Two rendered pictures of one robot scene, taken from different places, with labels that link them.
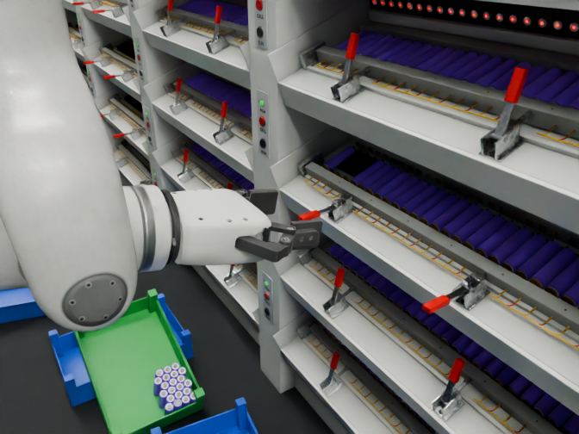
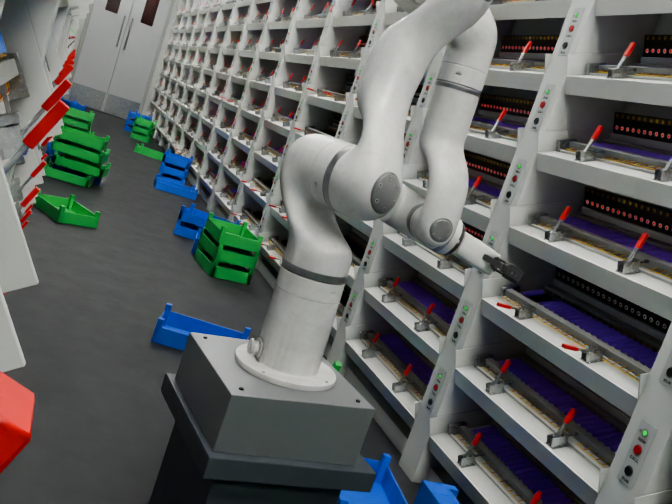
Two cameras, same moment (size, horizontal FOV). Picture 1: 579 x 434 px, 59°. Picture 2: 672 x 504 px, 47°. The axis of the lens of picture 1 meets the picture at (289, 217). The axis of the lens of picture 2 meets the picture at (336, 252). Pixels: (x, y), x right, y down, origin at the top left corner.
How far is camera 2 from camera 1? 1.14 m
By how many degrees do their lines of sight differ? 22
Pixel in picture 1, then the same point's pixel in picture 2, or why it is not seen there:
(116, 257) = (455, 218)
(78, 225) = (452, 198)
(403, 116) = (583, 253)
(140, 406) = not seen: hidden behind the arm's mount
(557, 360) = (627, 385)
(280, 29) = (523, 196)
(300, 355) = (445, 442)
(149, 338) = not seen: hidden behind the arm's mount
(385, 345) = (524, 414)
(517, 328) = (611, 373)
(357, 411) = (482, 479)
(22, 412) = not seen: hidden behind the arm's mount
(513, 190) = (627, 289)
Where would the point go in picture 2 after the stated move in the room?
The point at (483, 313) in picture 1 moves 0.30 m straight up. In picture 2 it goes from (595, 366) to (652, 228)
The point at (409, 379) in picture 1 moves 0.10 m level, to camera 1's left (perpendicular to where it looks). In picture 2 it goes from (535, 430) to (492, 412)
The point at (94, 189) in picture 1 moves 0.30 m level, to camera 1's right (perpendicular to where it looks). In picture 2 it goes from (461, 189) to (621, 245)
